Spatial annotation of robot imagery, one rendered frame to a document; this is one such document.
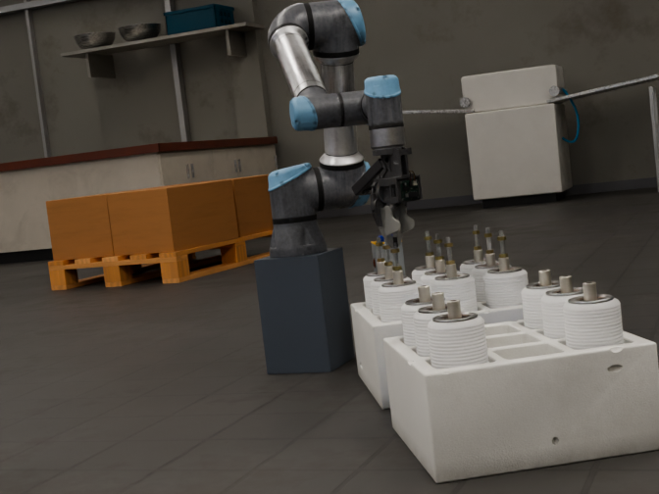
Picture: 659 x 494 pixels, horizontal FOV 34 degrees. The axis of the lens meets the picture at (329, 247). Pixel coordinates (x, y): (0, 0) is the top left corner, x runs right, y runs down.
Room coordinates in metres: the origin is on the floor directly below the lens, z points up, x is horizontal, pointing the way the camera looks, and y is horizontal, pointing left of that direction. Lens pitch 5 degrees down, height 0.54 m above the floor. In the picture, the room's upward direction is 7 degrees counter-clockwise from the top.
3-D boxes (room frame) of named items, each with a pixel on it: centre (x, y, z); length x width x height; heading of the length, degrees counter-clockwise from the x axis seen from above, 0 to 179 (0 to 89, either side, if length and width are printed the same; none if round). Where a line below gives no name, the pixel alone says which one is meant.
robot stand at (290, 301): (2.84, 0.08, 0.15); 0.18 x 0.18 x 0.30; 68
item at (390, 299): (2.34, -0.14, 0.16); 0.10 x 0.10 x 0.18
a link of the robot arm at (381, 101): (2.33, -0.15, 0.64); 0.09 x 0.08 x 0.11; 11
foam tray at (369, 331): (2.46, -0.25, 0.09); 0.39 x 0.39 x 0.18; 5
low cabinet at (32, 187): (9.27, 1.55, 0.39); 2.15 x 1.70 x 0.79; 158
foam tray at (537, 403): (1.92, -0.30, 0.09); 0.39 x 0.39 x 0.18; 7
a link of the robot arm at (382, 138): (2.33, -0.15, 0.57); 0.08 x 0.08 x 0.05
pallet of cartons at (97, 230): (6.21, 0.86, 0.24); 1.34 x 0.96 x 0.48; 159
